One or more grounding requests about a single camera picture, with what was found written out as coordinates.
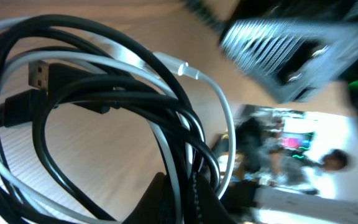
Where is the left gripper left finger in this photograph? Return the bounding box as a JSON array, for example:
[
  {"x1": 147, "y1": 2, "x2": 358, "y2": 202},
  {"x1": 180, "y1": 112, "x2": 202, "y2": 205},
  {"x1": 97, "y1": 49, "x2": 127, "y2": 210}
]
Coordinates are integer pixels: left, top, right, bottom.
[{"x1": 123, "y1": 172, "x2": 176, "y2": 224}]

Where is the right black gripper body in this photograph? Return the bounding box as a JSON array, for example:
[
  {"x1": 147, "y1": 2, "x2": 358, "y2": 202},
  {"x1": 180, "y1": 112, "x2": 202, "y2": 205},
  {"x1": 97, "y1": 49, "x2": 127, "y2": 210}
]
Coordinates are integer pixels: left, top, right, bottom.
[{"x1": 181, "y1": 0, "x2": 358, "y2": 105}]

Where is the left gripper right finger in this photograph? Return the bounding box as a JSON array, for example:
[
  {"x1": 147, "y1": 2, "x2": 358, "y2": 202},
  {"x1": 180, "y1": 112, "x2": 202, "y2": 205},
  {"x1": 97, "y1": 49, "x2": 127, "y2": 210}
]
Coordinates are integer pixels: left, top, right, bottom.
[{"x1": 188, "y1": 172, "x2": 236, "y2": 224}]

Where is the white usb cable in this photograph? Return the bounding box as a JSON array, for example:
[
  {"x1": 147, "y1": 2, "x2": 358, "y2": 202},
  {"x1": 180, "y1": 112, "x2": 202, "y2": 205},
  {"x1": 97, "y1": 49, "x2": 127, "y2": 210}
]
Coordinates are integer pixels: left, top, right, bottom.
[{"x1": 0, "y1": 17, "x2": 237, "y2": 224}]

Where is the black usb cable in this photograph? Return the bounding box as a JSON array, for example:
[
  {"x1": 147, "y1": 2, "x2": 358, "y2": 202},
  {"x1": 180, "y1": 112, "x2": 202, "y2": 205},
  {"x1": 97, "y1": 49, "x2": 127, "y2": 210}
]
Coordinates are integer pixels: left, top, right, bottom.
[{"x1": 0, "y1": 14, "x2": 222, "y2": 224}]

